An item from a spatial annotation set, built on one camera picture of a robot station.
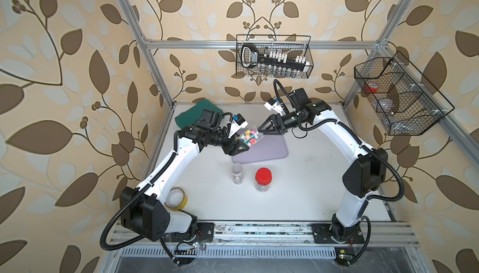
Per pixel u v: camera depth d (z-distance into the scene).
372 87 0.81
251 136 0.72
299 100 0.67
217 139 0.64
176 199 0.84
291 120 0.68
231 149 0.66
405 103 0.73
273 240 0.74
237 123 0.65
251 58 0.87
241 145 0.68
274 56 0.83
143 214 0.40
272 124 0.67
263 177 0.80
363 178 0.47
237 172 0.82
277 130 0.65
